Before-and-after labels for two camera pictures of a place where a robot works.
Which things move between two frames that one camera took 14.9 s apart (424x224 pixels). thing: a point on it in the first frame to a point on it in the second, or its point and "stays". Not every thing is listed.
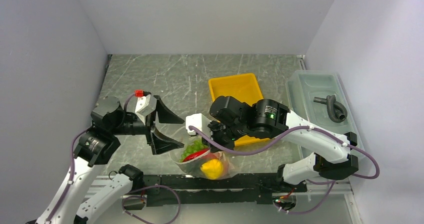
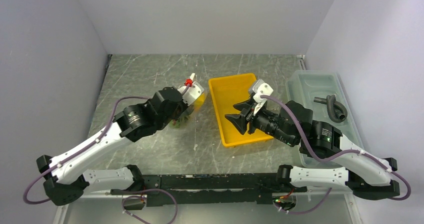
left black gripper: [160, 142] to [183, 107]
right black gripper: [212, 126] to [240, 121]
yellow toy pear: [213, 168] to [199, 101]
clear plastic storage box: [320, 99] stays
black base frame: [254, 188] stays
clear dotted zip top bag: [195, 157] to [196, 106]
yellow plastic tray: [244, 87] stays
